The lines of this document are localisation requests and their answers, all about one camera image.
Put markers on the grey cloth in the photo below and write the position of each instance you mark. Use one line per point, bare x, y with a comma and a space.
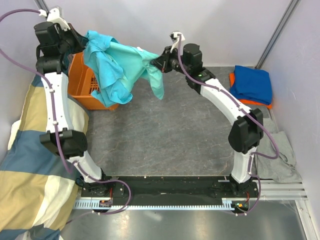
282, 169

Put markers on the right aluminium corner post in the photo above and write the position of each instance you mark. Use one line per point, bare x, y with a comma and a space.
289, 11

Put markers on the striped blue beige pillow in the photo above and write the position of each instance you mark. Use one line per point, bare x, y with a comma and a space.
37, 193

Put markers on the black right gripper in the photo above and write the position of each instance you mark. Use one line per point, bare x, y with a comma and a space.
163, 61

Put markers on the white slotted cable duct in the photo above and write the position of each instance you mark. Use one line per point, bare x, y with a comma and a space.
89, 204

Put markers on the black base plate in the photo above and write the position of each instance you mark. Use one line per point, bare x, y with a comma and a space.
170, 190

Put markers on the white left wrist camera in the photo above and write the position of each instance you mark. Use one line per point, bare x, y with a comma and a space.
54, 16

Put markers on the aluminium corner post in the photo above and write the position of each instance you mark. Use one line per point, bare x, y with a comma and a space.
289, 11
42, 5

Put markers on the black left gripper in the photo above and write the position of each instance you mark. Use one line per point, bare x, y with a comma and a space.
80, 41

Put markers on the left aluminium corner post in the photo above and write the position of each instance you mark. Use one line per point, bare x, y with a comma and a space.
42, 5

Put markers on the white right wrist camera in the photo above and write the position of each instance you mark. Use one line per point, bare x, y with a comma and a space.
177, 38

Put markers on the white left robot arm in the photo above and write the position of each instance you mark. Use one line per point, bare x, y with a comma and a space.
60, 137

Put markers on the orange plastic basket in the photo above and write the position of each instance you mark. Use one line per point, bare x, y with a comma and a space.
82, 82

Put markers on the folded orange t shirt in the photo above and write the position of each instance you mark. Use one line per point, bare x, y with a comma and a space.
245, 101

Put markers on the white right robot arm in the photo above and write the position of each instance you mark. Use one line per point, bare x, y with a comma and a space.
246, 123

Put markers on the mint green t shirt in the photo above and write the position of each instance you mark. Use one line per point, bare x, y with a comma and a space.
117, 68

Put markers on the folded blue t shirt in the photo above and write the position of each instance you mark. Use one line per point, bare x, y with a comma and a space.
252, 84

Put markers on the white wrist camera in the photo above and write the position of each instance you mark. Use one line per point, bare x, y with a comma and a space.
54, 16
177, 38

